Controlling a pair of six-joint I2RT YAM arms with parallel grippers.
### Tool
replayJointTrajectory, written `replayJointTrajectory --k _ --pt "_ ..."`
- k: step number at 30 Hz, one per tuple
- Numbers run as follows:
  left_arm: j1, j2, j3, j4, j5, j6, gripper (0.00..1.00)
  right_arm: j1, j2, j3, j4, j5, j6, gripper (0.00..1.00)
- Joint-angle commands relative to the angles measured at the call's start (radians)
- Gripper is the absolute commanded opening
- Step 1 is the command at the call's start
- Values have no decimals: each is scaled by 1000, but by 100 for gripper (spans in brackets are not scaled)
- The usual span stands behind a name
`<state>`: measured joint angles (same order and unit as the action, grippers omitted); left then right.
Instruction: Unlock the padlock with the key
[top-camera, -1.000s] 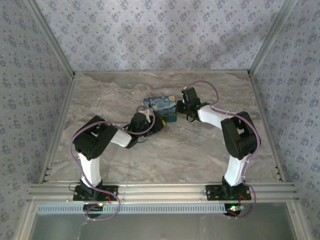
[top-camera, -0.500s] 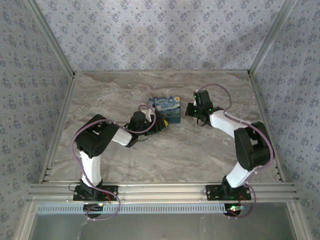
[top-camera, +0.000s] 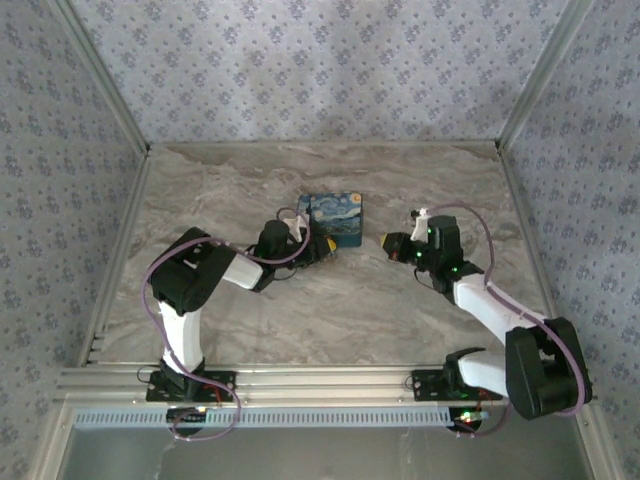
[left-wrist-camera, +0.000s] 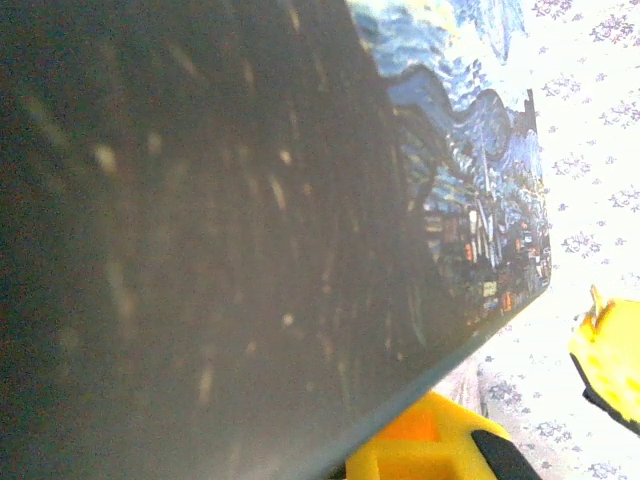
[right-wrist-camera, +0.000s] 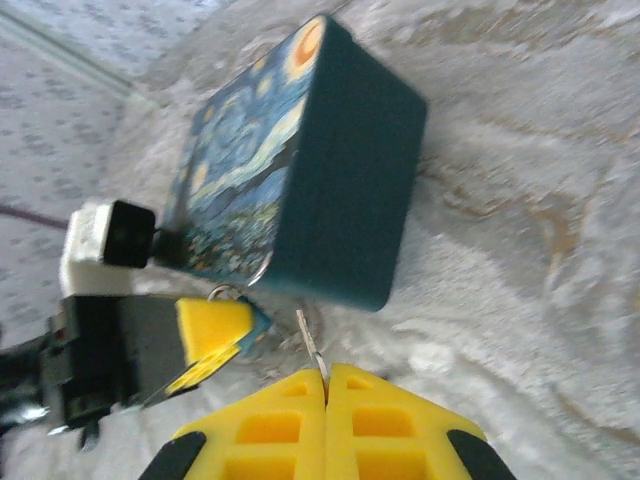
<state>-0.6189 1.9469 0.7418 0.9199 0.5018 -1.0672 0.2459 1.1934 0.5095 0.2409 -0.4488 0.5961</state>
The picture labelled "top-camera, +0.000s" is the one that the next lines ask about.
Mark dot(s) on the blue starry night print box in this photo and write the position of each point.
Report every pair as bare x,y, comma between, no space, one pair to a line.
335,212

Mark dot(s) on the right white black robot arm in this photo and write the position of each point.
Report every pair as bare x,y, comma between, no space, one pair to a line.
487,310

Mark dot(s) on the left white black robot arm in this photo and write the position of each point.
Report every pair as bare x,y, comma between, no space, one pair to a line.
182,335

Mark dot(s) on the right black controller board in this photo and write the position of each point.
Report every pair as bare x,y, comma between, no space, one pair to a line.
467,417

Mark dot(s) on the black controller board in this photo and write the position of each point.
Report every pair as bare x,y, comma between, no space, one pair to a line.
467,417
187,416

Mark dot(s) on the left black controller board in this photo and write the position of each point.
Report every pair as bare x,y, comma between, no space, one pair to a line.
187,416

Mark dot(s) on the aluminium side frame bar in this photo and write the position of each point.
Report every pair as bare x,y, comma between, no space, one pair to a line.
525,220
120,250

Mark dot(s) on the aluminium mounting rail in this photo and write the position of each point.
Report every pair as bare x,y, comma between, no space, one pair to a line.
320,382

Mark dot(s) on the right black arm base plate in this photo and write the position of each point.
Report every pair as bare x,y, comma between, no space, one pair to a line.
425,385

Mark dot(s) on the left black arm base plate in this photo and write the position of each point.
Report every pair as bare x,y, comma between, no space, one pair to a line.
220,381

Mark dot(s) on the aluminium corner frame post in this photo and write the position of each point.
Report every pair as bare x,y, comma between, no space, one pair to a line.
542,75
107,82

